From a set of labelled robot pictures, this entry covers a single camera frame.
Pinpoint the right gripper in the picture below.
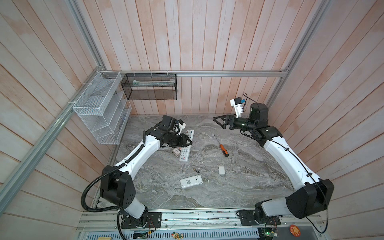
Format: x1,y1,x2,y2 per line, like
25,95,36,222
213,114,256,134

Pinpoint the white TV remote control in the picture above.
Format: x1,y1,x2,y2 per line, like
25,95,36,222
179,129,195,163

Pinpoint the orange black screwdriver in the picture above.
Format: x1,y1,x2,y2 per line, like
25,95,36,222
214,135,229,157

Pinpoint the white air conditioner remote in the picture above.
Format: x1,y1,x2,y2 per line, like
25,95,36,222
180,175,203,189

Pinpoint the white battery cover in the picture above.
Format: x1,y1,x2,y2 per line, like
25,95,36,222
219,166,226,176

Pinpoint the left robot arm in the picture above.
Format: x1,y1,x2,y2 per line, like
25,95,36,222
100,115,193,219

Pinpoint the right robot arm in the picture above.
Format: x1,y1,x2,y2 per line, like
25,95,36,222
213,98,335,224

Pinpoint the playing card box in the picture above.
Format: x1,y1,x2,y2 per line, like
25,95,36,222
172,148,182,157

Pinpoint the red round sticker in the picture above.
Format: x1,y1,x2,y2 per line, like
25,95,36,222
290,225,301,238

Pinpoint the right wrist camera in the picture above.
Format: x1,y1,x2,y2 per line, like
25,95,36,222
230,97,246,118

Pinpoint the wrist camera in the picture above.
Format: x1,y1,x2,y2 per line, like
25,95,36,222
230,97,246,118
174,120,186,135

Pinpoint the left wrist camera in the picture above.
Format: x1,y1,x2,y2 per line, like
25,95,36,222
174,120,186,135

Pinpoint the black wire mesh basket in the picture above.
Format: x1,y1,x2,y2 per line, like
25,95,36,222
121,73,178,101

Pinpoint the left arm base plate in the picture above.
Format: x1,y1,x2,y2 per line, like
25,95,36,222
121,212,162,230

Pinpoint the white wire mesh shelf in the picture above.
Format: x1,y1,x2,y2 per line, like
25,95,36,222
73,71,132,145

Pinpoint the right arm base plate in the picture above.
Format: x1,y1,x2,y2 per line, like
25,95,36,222
236,210,281,226

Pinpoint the aluminium mounting rail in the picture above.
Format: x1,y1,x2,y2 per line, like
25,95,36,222
74,206,325,232

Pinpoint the black corrugated cable conduit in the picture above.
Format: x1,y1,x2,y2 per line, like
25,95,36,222
80,143,145,213

